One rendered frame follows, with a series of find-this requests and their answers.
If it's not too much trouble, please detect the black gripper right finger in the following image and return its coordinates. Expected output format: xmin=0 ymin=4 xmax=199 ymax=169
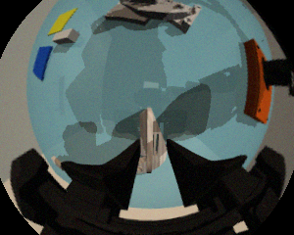
xmin=167 ymin=140 xmax=248 ymax=208

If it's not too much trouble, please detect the blue rectangular plate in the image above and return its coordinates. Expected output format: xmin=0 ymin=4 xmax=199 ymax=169
xmin=32 ymin=46 xmax=53 ymax=81

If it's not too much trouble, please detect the yellow rectangular plate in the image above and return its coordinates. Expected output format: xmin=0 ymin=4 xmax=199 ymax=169
xmin=48 ymin=8 xmax=77 ymax=35

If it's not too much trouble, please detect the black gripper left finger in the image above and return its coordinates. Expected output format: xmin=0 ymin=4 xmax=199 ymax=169
xmin=61 ymin=138 xmax=140 ymax=211

